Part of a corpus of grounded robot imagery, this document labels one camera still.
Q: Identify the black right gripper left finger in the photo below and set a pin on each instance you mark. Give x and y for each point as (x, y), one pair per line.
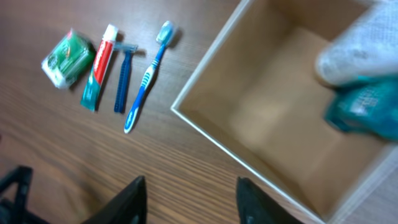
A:
(127, 207)

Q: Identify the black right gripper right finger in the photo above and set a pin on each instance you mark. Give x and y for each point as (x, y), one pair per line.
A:
(256, 207)

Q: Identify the white cardboard box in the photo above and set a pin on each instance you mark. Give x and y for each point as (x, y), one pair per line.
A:
(254, 94)

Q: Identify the red green Colgate toothpaste tube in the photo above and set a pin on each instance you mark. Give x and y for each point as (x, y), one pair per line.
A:
(95, 80)

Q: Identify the blue disposable razor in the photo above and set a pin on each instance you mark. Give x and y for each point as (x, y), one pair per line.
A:
(125, 71)

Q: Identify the blue Listerine mouthwash bottle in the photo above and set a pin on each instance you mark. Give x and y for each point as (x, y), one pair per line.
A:
(366, 106)

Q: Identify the green white soap pack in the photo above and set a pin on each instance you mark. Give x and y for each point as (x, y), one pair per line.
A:
(69, 59)

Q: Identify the white Pantene conditioner tube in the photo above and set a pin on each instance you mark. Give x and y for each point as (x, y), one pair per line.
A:
(366, 50)

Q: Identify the blue white toothbrush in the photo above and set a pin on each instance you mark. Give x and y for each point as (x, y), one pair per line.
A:
(164, 38)

